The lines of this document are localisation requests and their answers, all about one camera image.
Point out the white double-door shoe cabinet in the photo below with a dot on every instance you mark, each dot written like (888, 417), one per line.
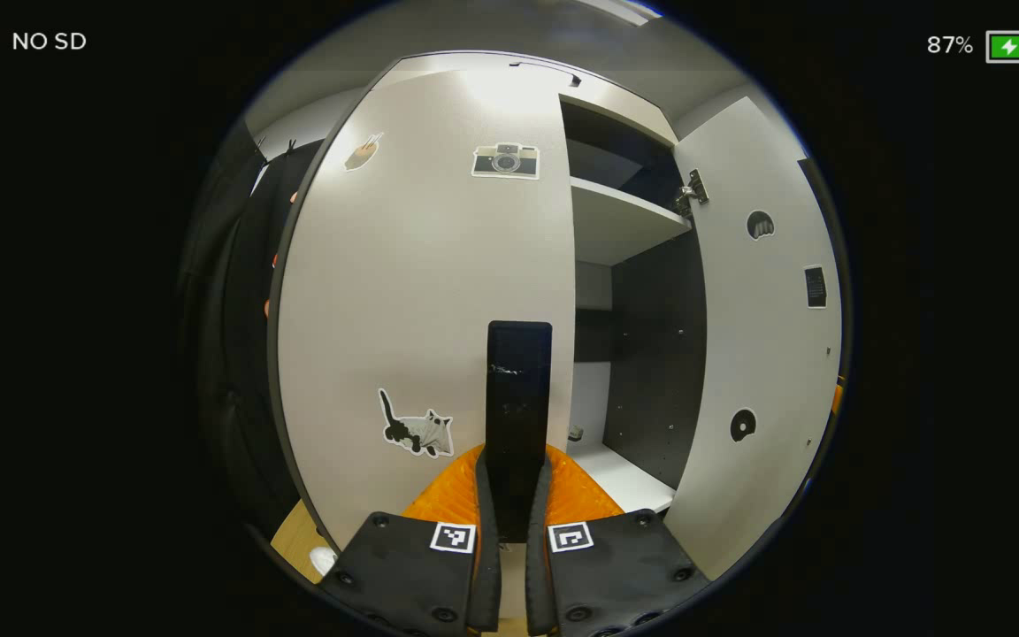
(651, 354)

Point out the long ceiling light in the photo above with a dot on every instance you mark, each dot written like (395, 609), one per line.
(624, 9)

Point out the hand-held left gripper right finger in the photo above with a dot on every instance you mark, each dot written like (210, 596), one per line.
(538, 584)

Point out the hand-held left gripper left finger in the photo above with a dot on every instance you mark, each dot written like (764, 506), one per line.
(487, 584)

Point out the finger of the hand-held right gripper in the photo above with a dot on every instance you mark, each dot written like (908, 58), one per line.
(838, 396)

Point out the white round bowl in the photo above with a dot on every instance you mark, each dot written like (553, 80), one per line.
(324, 560)

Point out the white shoe cabinet door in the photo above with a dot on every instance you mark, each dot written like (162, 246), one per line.
(766, 354)
(421, 292)

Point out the black backdrop cloth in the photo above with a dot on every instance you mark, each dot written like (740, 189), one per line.
(226, 354)

